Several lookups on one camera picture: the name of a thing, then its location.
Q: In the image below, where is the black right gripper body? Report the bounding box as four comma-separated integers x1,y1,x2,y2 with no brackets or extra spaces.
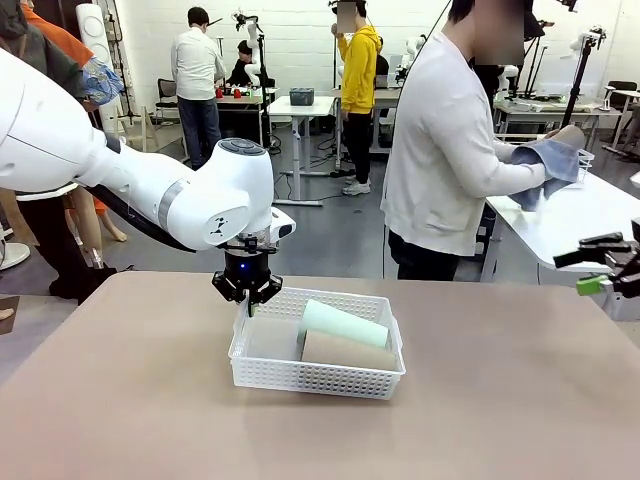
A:
604,246,640,285

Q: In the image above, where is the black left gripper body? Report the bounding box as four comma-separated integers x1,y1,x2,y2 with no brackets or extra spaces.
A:
222,246,275,292

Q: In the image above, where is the tall mint green cup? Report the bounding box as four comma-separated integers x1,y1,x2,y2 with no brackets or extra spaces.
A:
297,298,390,350

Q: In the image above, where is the white perforated plastic basket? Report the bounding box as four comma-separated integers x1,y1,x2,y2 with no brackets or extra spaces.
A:
227,286,407,401

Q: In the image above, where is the blue grey towel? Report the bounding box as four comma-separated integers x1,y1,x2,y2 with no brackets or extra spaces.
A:
509,139,581,212

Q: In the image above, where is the person's left forearm white sleeve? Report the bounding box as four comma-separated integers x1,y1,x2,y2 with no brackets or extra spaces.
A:
494,138,524,162

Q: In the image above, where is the person's right forearm white sleeve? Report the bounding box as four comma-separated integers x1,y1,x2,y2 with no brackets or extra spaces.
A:
492,158,547,195

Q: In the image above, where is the white side table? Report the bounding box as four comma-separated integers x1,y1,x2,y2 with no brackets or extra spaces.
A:
484,169,640,321

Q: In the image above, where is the long background workbench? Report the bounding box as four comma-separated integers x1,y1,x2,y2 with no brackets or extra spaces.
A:
493,97,624,144

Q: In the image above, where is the brown background work table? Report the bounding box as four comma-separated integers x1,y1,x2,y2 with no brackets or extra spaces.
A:
214,94,269,151

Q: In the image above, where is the white standing desk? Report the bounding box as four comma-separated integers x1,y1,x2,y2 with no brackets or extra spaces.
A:
267,94,337,207

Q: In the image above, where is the white wooden step stool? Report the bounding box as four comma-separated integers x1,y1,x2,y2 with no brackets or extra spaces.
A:
115,104,160,154

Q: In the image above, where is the person in green jacket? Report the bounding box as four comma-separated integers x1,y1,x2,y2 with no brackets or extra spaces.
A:
0,0,119,304

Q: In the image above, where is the person in white sweater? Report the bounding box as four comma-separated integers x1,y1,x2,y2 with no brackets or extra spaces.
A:
379,0,564,281

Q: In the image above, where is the black office chair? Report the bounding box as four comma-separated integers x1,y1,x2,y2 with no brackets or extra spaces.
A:
157,78,180,121

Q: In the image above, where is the seated person in black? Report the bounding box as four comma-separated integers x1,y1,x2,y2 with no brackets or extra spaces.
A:
225,39,261,87

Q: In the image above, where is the person in white shirt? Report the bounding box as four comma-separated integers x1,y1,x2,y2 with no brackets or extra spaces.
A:
171,6,227,171

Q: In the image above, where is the brown cardboard box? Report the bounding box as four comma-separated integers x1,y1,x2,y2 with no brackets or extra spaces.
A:
0,294,21,336

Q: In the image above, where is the person in yellow hoodie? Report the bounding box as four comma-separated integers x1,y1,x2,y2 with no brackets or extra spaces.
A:
329,0,385,196

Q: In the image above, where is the mannequin in orange clothes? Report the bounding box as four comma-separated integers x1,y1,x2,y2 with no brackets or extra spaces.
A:
22,0,129,271

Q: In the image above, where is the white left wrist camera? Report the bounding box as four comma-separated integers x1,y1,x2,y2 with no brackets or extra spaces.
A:
269,208,297,242

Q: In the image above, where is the black left arm cable sleeve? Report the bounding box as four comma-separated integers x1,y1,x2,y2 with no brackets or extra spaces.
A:
92,184,197,255

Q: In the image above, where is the black camera tripod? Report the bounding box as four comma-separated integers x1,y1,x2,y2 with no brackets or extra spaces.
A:
559,29,601,146

